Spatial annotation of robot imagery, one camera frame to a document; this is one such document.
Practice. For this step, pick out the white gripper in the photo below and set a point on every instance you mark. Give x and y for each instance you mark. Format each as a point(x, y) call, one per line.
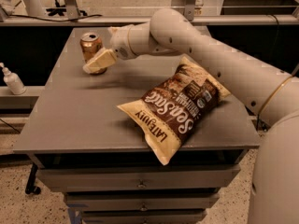
point(120, 44)

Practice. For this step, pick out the orange soda can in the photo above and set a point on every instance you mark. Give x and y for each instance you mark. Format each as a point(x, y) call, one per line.
point(90, 43)

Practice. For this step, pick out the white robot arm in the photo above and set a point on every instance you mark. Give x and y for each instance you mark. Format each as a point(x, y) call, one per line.
point(268, 92)

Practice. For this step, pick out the brown and yellow chip bag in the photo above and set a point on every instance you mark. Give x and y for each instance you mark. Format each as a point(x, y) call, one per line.
point(168, 113)

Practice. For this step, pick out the grey drawer cabinet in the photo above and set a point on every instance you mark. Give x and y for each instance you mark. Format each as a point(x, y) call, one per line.
point(93, 153)

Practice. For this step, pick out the white pump bottle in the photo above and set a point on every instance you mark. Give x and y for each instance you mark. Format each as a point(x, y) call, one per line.
point(13, 81)

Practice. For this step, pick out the black caster leg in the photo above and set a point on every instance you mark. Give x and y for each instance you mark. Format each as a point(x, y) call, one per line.
point(31, 187)

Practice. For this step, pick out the grey metal post left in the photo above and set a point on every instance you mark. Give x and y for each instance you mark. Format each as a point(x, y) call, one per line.
point(72, 9)

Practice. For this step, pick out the grey metal post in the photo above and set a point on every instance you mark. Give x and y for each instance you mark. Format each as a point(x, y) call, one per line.
point(189, 9)
point(72, 9)

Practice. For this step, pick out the grey metal post right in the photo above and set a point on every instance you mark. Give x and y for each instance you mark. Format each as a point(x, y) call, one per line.
point(189, 9)

